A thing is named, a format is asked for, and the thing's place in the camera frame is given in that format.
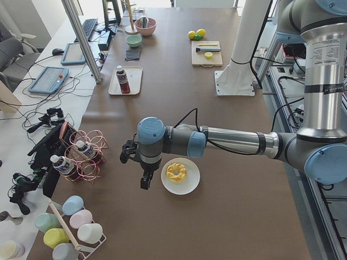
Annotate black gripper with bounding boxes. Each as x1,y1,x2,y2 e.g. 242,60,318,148
119,133,155,190

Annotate twisted ring donut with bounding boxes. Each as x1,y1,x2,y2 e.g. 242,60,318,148
166,162,187,183

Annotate white plate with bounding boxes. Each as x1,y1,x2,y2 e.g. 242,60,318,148
161,158,200,195

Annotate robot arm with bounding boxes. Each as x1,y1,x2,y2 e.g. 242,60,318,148
120,1,346,189

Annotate cream rabbit tray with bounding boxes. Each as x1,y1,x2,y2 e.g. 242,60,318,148
108,66,143,95

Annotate dark tea bottle on tray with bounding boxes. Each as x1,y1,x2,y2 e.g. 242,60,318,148
116,66,130,94

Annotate bottle in rack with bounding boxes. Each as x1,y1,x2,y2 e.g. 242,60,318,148
76,140,104,165
50,154,80,182

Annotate pink cup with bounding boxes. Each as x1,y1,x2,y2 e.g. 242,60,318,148
69,209,93,229

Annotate blue cup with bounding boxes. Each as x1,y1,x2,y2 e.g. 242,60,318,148
62,195,84,216

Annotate white cup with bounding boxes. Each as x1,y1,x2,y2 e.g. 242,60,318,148
77,223,103,244

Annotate white cup rack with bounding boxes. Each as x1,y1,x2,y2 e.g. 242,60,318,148
48,199,107,259

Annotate grey cup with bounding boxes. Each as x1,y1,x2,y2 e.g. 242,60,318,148
52,243,79,260

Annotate green cup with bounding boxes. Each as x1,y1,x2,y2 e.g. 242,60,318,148
35,212,61,233

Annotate yellow cup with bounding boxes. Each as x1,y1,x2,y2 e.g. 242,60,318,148
43,228,69,249

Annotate grey folded cloth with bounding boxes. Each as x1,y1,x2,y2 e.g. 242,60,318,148
125,49,142,61

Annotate wooden cutting board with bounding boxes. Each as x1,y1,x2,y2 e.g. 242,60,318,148
191,41,223,67

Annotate half lemon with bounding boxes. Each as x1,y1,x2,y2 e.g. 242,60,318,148
204,52,213,59

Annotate steel cylinder muddler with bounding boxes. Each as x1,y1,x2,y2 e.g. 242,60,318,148
195,47,221,53

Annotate mint green bowl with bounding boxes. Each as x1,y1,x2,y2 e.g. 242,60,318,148
126,35,142,48

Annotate blue teach pendant near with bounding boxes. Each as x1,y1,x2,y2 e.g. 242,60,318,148
28,67,69,94

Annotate blue teach pendant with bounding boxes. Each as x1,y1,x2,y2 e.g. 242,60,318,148
61,43,86,66
28,67,69,94

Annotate yellow plastic knife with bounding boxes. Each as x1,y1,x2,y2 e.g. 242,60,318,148
198,43,218,46

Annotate blue teach pendant far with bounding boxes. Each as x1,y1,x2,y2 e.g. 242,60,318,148
61,43,86,66

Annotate pink bowl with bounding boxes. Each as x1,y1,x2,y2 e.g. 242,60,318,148
134,17,157,36

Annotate wooden mug tree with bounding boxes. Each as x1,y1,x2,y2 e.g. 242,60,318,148
121,0,138,35

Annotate green lime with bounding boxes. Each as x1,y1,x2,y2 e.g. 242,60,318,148
194,34,202,41

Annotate yellow lemon lower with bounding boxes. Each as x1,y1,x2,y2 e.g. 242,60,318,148
188,30,196,40

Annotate yellow lemon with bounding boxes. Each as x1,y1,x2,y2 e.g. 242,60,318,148
188,30,196,40
196,29,207,38

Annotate yellow lemon upper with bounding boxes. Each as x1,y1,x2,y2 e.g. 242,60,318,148
196,29,207,38

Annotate steel scoop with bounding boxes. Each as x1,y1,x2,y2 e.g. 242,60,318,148
138,16,149,28

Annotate black computer mouse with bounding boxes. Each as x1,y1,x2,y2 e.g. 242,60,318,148
52,48,65,56

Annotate cream cup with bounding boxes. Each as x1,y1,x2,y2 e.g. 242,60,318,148
1,240,25,259

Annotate black keyboard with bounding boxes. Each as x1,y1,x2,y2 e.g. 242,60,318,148
82,18,98,41

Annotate copper wire bottle rack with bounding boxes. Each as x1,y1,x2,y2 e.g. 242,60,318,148
59,122,108,183

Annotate black camera tripod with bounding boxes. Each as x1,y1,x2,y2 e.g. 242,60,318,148
27,108,65,133

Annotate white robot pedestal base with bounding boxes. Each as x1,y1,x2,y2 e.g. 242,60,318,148
215,0,272,96

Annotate aluminium frame post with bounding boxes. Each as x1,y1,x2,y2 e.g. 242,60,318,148
61,0,102,83

